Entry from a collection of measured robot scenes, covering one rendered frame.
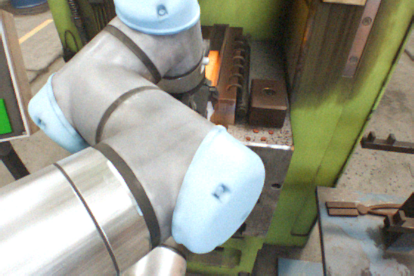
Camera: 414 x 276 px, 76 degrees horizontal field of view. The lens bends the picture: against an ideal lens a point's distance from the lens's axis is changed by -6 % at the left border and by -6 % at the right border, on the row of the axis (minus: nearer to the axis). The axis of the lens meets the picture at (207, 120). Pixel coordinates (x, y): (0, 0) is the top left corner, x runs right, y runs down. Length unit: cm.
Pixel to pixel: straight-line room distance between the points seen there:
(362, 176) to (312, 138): 109
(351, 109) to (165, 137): 76
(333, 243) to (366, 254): 8
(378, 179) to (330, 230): 120
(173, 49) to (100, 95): 9
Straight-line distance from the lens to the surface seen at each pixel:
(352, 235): 87
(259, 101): 67
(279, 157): 68
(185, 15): 26
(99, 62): 26
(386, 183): 202
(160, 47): 27
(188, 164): 16
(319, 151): 98
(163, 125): 18
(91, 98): 23
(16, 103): 71
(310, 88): 81
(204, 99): 43
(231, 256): 132
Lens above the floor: 138
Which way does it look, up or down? 41 degrees down
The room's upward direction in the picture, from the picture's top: straight up
